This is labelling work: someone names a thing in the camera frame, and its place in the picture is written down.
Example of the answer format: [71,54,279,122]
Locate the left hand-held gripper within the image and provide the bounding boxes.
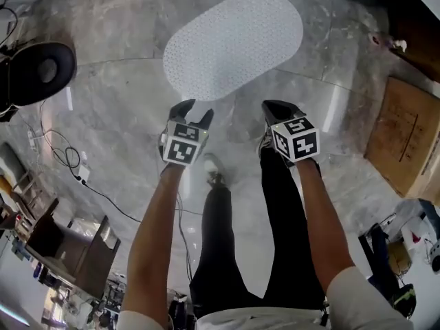
[159,99,215,166]

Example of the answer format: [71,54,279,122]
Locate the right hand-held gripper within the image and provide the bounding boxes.
[261,100,320,164]

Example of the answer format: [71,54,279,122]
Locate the white oval bath mat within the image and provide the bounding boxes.
[162,0,304,102]

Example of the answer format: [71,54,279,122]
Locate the person's right forearm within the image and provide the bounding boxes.
[294,158,357,294]

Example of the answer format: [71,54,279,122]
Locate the person's left forearm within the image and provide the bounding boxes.
[122,162,186,314]

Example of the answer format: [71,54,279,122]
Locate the person's right shoe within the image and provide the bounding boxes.
[257,125,276,158]

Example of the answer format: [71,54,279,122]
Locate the person's shoe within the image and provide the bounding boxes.
[257,125,276,158]
[202,152,228,186]

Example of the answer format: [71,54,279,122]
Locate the person's left shoe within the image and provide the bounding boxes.
[202,152,228,186]

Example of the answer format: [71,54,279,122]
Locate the light brown cardboard box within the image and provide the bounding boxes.
[364,76,440,199]

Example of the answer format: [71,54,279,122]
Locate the person's black trousers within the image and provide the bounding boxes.
[188,142,331,319]

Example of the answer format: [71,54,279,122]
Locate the toilet with black seat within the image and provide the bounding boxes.
[0,41,77,108]

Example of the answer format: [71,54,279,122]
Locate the brown wooden furniture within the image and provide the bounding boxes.
[25,197,122,300]

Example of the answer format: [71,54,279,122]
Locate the person's grey shirt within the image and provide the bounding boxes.
[116,266,413,330]

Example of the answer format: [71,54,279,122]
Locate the long black cable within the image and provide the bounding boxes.
[39,129,142,223]

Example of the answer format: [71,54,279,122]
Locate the short black cable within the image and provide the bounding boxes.
[175,190,194,282]

